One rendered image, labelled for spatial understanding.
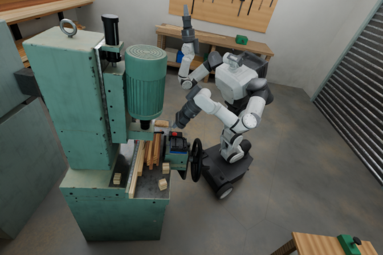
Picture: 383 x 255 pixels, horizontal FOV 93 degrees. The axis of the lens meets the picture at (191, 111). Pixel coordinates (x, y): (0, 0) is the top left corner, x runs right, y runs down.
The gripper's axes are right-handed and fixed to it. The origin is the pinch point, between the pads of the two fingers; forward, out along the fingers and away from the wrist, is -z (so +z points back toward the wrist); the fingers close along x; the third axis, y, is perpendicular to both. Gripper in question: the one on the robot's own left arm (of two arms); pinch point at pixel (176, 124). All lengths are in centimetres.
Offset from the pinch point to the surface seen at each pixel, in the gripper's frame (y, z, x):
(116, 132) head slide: 25.7, -16.9, -8.3
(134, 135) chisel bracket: 16.4, -16.6, -4.9
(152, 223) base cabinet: -30, -69, -24
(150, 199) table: -1.2, -22.8, -33.4
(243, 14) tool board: -101, 80, 313
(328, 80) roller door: -297, 105, 230
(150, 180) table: -0.1, -23.0, -23.3
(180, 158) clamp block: -12.8, -12.6, -10.5
